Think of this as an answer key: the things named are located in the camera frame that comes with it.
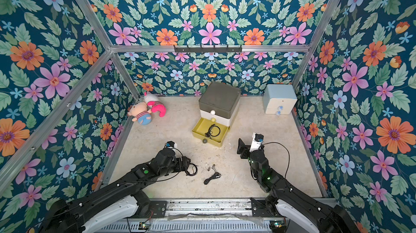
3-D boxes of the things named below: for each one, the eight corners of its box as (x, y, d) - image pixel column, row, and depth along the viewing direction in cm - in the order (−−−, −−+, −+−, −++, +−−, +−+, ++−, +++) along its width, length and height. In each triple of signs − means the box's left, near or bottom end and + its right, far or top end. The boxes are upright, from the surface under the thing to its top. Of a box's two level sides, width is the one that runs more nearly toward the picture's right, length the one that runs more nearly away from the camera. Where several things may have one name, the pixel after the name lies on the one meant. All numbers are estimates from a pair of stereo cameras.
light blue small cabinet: (264, 116, 111) (269, 100, 99) (259, 94, 125) (263, 78, 113) (290, 116, 111) (299, 100, 99) (282, 94, 125) (289, 78, 113)
